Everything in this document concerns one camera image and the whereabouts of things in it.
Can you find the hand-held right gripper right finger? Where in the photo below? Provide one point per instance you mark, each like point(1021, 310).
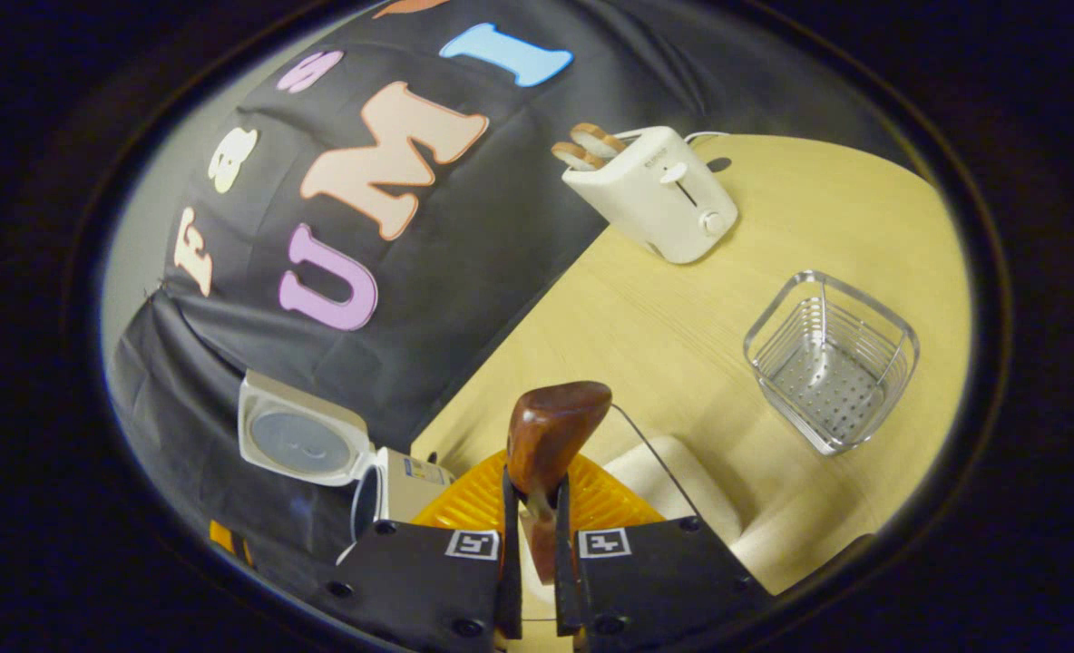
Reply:
point(566, 589)

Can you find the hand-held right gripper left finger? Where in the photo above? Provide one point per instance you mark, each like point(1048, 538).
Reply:
point(509, 589)

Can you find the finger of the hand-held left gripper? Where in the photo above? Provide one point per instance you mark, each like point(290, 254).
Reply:
point(229, 542)

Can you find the white rice cooker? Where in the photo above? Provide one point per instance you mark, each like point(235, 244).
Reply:
point(306, 444)

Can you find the brown wooden spoon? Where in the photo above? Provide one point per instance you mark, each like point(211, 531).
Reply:
point(551, 435)

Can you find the clear plastic container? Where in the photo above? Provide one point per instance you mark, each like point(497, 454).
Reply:
point(655, 458)

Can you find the black backdrop cloth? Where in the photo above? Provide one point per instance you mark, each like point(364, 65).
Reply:
point(464, 272)

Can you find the white toaster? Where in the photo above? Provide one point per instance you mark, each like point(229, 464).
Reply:
point(655, 204)

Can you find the black round table cap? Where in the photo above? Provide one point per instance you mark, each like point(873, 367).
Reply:
point(720, 164)

